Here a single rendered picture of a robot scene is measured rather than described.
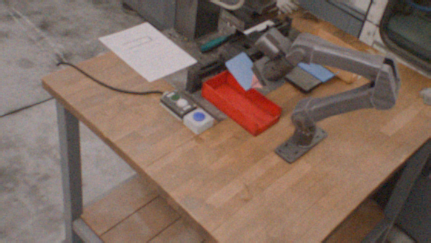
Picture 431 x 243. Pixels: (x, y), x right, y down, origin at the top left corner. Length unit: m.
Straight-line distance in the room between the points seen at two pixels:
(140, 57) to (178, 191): 0.61
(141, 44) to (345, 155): 0.84
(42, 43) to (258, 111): 2.06
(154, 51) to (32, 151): 1.10
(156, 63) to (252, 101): 0.37
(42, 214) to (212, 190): 1.24
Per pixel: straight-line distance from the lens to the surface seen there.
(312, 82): 1.86
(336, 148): 1.66
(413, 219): 2.58
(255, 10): 1.72
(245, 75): 1.65
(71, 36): 3.56
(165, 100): 1.66
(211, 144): 1.57
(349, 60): 1.39
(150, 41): 1.96
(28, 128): 2.94
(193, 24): 1.95
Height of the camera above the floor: 2.03
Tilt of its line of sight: 39 degrees down
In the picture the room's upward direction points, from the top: 11 degrees clockwise
